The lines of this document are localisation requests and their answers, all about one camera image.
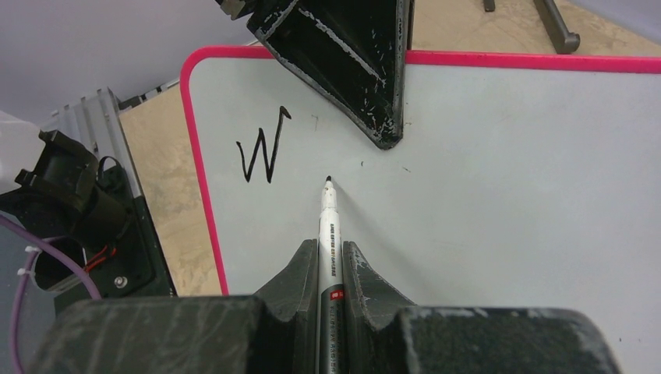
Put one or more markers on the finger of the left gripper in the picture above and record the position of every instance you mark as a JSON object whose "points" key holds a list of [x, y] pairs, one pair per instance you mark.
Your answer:
{"points": [[350, 52]]}

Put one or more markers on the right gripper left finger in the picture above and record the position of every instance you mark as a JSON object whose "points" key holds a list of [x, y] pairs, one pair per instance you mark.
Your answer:
{"points": [[269, 331]]}

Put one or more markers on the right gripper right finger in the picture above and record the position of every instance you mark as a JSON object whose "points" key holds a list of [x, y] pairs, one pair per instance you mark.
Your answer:
{"points": [[389, 333]]}

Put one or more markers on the white whiteboard marker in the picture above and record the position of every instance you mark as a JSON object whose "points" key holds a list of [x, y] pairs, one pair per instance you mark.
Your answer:
{"points": [[331, 354]]}

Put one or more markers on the red framed whiteboard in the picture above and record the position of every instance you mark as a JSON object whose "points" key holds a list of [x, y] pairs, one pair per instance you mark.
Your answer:
{"points": [[521, 180]]}

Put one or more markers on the black metal clamp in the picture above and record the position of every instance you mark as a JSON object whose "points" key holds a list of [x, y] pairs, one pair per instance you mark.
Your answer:
{"points": [[524, 26]]}

